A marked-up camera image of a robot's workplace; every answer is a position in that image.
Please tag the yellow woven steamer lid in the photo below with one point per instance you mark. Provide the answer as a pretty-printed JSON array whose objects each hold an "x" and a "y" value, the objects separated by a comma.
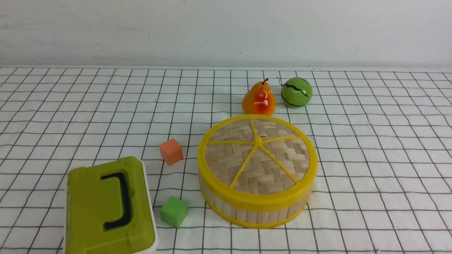
[{"x": 257, "y": 163}]

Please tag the bamboo steamer base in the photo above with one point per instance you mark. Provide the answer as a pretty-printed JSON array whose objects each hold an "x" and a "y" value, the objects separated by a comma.
[{"x": 248, "y": 218}]

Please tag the orange toy pear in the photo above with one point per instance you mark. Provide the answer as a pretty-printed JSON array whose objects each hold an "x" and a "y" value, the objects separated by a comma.
[{"x": 259, "y": 99}]

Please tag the green lidded storage box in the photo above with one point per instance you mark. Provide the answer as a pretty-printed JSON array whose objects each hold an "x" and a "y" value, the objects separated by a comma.
[{"x": 109, "y": 210}]

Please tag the green foam cube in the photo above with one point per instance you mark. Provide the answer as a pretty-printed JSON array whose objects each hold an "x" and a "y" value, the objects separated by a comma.
[{"x": 174, "y": 211}]

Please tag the green toy watermelon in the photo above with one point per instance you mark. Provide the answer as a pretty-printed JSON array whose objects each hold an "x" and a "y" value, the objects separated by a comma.
[{"x": 296, "y": 92}]

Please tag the orange foam cube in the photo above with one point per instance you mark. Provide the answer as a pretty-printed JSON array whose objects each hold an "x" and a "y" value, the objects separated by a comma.
[{"x": 171, "y": 151}]

